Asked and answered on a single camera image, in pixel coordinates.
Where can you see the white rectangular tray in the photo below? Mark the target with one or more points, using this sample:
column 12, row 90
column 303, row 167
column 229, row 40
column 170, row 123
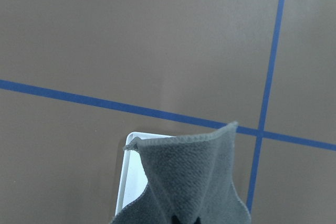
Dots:
column 133, row 180

